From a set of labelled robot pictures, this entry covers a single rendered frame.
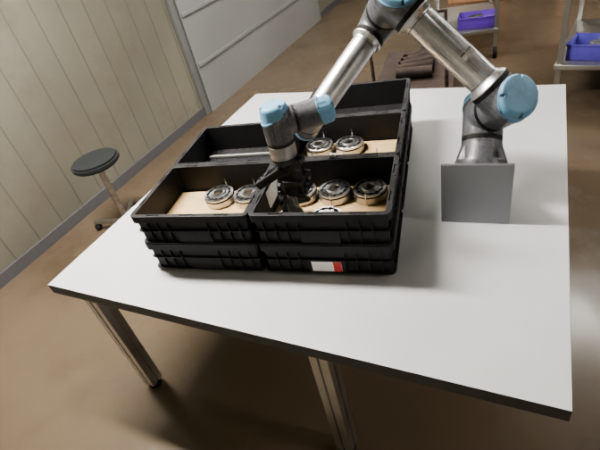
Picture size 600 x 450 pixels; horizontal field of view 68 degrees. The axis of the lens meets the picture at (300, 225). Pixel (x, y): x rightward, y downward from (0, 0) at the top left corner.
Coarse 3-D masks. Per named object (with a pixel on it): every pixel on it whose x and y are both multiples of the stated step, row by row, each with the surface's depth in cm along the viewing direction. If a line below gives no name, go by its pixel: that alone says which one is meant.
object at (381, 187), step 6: (360, 180) 140; (366, 180) 140; (372, 180) 139; (378, 180) 138; (354, 186) 138; (360, 186) 138; (378, 186) 136; (384, 186) 135; (354, 192) 136; (360, 192) 136; (366, 192) 134; (372, 192) 134; (378, 192) 134
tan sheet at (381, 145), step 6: (366, 144) 164; (372, 144) 163; (378, 144) 162; (384, 144) 162; (390, 144) 161; (366, 150) 161; (372, 150) 160; (378, 150) 159; (384, 150) 158; (390, 150) 157
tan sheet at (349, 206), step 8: (352, 192) 142; (352, 200) 138; (384, 200) 135; (280, 208) 143; (304, 208) 140; (312, 208) 139; (344, 208) 136; (352, 208) 135; (360, 208) 134; (368, 208) 133; (376, 208) 132; (384, 208) 132
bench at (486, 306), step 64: (448, 128) 188; (512, 128) 177; (512, 192) 146; (128, 256) 161; (448, 256) 129; (512, 256) 124; (192, 320) 130; (256, 320) 125; (320, 320) 120; (384, 320) 116; (448, 320) 112; (512, 320) 108; (320, 384) 134; (448, 384) 100; (512, 384) 96
